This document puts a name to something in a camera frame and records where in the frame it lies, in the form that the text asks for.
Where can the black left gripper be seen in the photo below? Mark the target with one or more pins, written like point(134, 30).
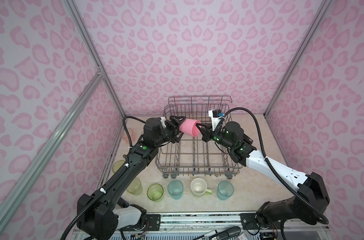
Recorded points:
point(173, 128)

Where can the grey wire dish rack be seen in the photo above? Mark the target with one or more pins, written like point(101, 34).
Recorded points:
point(192, 156)

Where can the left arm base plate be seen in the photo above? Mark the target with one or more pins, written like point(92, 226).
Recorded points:
point(151, 223)

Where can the green transparent glass cup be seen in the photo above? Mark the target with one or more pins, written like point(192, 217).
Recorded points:
point(155, 192)

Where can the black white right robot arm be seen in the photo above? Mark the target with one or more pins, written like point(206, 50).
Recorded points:
point(309, 194)

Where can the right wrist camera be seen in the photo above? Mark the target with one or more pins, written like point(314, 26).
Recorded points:
point(217, 117)

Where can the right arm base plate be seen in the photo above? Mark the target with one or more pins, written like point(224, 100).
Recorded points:
point(249, 222)

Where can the pale green cup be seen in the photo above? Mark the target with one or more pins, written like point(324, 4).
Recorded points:
point(117, 165)

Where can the black stapler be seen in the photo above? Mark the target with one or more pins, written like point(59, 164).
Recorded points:
point(247, 139)

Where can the transparent pink cup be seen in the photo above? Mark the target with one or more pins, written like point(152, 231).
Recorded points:
point(125, 136)

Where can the black marker pen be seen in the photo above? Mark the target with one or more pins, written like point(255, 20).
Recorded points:
point(223, 235)

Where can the light green textured cup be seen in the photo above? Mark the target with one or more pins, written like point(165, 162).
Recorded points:
point(135, 187)

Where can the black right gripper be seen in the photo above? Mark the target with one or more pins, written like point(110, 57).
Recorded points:
point(207, 133)

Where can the cream green-handled mug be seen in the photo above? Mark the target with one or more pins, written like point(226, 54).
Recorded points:
point(199, 188)

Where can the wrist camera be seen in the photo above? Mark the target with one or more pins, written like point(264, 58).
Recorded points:
point(217, 117)
point(163, 121)

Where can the pink plastic cup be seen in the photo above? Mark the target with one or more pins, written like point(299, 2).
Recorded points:
point(189, 127)

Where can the teal textured plastic cup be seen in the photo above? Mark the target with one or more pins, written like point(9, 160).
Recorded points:
point(225, 190)

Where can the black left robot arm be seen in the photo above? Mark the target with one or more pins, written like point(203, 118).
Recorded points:
point(95, 212)

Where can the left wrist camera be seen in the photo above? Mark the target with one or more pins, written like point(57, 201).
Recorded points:
point(163, 121)

